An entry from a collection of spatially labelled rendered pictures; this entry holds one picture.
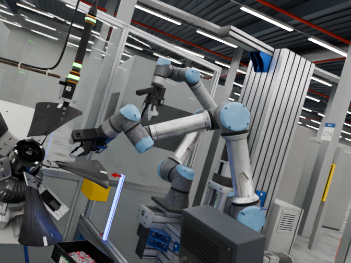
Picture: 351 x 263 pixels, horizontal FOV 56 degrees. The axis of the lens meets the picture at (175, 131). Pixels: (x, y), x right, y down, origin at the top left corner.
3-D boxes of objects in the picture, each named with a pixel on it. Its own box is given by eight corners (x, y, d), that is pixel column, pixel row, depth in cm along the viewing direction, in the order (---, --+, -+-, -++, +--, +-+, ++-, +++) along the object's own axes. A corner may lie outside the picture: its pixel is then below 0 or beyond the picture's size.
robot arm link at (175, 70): (188, 84, 191) (174, 78, 184) (176, 83, 200) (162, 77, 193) (191, 71, 191) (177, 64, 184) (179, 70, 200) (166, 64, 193)
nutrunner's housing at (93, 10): (58, 105, 136) (89, -2, 135) (64, 106, 139) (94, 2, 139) (65, 107, 134) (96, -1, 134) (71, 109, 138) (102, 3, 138)
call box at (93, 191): (79, 192, 186) (84, 175, 186) (95, 195, 191) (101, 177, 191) (88, 202, 172) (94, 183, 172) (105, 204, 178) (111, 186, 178)
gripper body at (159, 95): (162, 108, 187) (167, 87, 186) (149, 104, 182) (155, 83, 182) (155, 107, 193) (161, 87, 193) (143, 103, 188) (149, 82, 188)
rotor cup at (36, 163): (-2, 179, 127) (7, 164, 119) (3, 146, 135) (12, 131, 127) (37, 184, 135) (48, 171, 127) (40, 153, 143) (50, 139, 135)
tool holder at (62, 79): (50, 96, 135) (57, 73, 135) (62, 99, 142) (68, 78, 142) (67, 102, 132) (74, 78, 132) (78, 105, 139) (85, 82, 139)
